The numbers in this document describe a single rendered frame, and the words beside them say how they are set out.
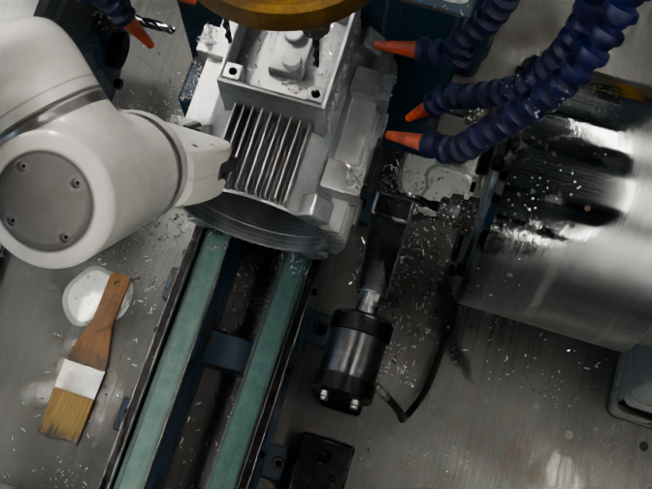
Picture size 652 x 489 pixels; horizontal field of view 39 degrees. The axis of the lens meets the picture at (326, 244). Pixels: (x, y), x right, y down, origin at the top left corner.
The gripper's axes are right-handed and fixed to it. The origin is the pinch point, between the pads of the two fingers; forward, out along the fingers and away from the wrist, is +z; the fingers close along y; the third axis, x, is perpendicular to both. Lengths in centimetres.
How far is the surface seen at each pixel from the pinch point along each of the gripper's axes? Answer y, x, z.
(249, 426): 11.3, -27.9, 5.0
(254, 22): 6.6, 12.6, -17.4
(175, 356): 1.5, -23.9, 7.2
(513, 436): 40, -26, 20
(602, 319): 39.6, -4.8, -0.8
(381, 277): 20.0, -6.7, -1.7
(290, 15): 9.1, 13.8, -18.4
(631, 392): 49, -16, 16
